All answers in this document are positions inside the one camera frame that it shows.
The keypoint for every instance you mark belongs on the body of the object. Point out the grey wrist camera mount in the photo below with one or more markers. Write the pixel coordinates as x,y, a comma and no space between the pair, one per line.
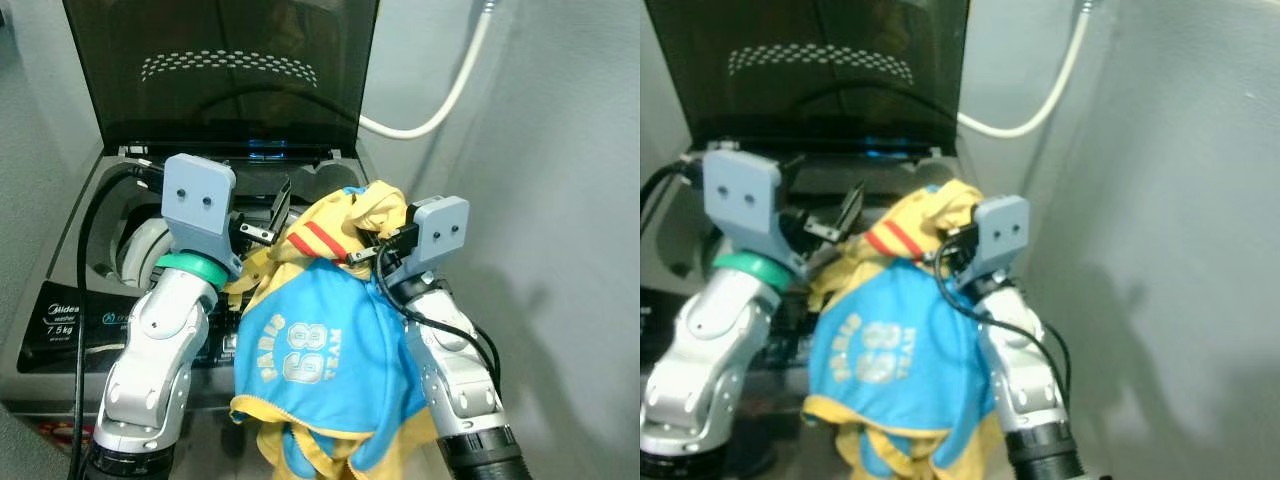
1000,232
198,205
440,230
742,200

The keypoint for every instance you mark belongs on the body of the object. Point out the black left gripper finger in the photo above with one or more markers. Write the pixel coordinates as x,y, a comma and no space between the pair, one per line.
822,231
282,203
853,208
257,235

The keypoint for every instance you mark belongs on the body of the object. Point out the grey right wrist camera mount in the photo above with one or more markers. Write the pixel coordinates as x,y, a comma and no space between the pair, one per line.
440,230
1000,232

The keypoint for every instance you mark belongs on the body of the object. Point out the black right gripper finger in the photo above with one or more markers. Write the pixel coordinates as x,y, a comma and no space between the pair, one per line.
945,255
364,256

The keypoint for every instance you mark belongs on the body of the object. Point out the blue and yellow shirt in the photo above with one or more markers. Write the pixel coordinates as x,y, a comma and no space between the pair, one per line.
890,360
320,350

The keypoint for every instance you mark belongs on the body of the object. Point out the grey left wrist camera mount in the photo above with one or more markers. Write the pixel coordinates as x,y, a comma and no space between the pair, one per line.
742,200
198,205

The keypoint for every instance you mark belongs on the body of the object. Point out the dark tinted washer lid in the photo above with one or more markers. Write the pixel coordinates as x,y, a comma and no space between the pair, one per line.
800,70
220,70

